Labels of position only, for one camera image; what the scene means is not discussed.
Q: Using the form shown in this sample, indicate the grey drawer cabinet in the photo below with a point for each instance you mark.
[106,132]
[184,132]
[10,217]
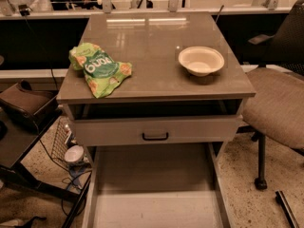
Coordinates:
[159,86]

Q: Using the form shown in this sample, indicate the green chip bag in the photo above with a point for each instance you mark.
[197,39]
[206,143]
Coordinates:
[102,74]

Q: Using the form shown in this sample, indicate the open middle drawer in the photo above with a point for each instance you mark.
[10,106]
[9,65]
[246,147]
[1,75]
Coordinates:
[156,186]

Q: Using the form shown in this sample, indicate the brown bag on desk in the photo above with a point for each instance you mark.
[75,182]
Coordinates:
[28,107]

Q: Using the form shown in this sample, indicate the white paper bowl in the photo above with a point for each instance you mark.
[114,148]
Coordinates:
[201,61]

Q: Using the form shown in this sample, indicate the white cup on floor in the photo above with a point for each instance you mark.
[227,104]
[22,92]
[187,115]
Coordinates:
[74,155]

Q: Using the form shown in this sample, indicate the brown office chair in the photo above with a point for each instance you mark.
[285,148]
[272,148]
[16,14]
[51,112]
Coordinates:
[277,109]

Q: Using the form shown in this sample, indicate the dark side desk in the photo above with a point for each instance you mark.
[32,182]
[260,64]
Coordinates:
[15,143]

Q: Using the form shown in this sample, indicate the black bar on floor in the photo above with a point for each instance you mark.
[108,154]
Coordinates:
[282,201]

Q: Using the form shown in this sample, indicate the top drawer with black handle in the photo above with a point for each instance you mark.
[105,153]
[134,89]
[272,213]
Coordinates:
[133,131]

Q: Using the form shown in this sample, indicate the wire basket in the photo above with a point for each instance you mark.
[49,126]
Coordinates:
[59,147]

